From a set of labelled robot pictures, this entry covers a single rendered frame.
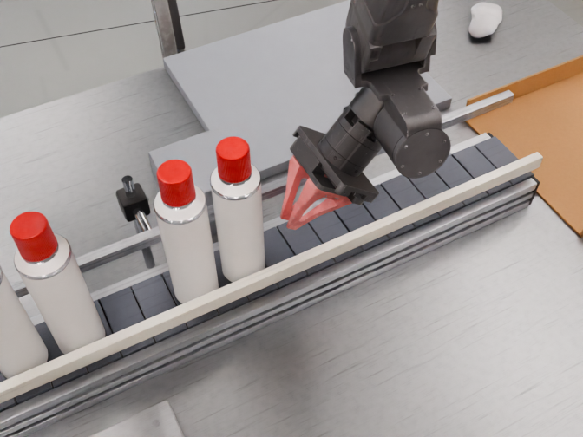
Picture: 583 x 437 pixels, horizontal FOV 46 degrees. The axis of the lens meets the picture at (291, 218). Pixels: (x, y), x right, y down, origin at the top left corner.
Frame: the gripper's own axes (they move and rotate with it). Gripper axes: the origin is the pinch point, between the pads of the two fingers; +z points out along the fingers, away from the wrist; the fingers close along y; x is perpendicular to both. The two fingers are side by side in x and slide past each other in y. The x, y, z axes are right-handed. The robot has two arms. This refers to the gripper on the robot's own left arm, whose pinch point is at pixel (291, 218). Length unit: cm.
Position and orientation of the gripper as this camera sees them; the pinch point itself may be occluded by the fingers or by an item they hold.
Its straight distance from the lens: 79.5
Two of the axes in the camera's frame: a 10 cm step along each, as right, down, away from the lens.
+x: 6.8, 1.3, 7.2
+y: 4.6, 6.9, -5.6
